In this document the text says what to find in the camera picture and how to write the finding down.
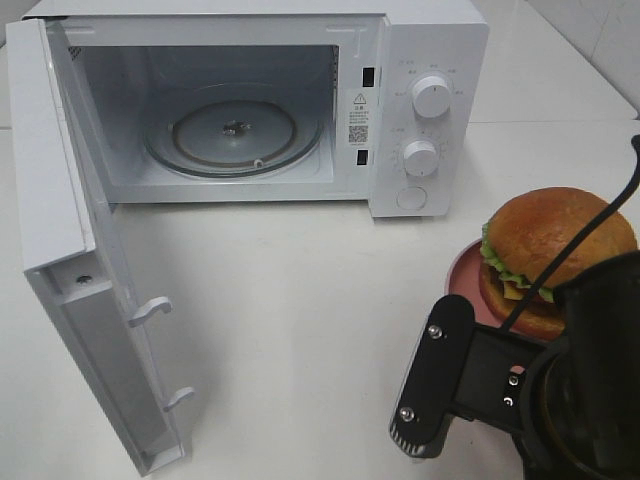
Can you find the round white door button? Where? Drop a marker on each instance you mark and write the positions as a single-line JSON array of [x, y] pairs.
[[411, 198]]

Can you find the pink round plate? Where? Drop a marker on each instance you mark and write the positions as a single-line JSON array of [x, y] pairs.
[[471, 277]]

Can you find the burger with lettuce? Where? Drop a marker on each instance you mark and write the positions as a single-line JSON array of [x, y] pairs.
[[522, 238]]

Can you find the white microwave door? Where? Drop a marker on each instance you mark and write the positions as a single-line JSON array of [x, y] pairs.
[[72, 255]]

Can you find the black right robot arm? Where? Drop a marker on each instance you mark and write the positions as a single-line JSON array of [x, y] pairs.
[[588, 392]]

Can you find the lower white microwave knob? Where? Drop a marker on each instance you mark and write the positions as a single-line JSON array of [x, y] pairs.
[[420, 158]]

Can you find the white microwave knob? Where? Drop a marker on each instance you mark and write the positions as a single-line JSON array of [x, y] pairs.
[[420, 158], [431, 95]]

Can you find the glass microwave turntable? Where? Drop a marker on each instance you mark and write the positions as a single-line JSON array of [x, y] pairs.
[[234, 130]]

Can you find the white microwave oven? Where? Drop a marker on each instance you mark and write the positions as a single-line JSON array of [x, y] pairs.
[[366, 54]]

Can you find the upper white microwave knob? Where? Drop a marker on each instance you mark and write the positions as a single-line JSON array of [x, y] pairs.
[[431, 95]]

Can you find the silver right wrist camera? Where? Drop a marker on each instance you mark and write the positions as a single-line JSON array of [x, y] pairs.
[[460, 368]]

